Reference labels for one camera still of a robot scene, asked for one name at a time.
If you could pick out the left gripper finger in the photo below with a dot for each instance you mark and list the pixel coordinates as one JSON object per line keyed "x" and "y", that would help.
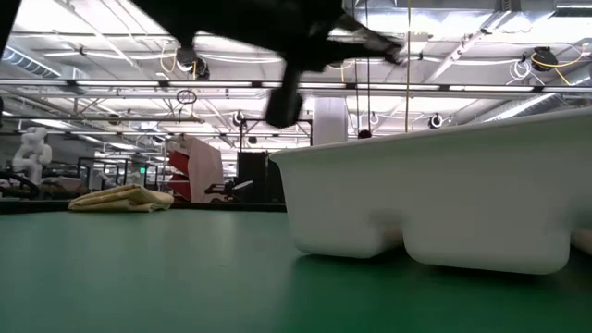
{"x": 365, "y": 52}
{"x": 370, "y": 36}

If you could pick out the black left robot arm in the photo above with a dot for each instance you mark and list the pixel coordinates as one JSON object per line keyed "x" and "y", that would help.
{"x": 231, "y": 18}

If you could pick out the white building column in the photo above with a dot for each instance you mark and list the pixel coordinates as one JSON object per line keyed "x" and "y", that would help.
{"x": 330, "y": 120}

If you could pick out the person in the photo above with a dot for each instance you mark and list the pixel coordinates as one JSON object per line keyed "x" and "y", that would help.
{"x": 364, "y": 135}

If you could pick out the small black ceiling reel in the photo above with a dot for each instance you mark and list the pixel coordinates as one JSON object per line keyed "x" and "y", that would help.
{"x": 238, "y": 119}
{"x": 435, "y": 121}

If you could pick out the black upright panel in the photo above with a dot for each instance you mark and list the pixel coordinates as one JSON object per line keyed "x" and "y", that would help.
{"x": 252, "y": 171}

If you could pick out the white plastic cutlery tray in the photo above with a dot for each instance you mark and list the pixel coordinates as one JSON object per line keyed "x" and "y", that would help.
{"x": 439, "y": 194}

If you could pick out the red and white board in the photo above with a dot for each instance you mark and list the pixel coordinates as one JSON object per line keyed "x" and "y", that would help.
{"x": 203, "y": 171}

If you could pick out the black background equipment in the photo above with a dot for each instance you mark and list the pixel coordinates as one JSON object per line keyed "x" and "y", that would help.
{"x": 226, "y": 190}

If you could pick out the folded yellow cloth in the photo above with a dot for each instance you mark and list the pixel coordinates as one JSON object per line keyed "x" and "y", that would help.
{"x": 120, "y": 199}

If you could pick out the green table mat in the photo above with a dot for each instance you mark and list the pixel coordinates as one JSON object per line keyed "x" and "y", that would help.
{"x": 185, "y": 277}

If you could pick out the white robot figure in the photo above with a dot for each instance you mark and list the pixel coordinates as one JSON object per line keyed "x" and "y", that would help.
{"x": 32, "y": 152}

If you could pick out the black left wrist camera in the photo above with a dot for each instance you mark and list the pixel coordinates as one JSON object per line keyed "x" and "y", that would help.
{"x": 283, "y": 108}

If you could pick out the black background gantry frame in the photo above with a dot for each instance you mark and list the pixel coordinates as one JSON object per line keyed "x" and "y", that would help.
{"x": 307, "y": 121}

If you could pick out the black background workstation frame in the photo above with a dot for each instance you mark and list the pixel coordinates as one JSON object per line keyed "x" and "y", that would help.
{"x": 115, "y": 162}

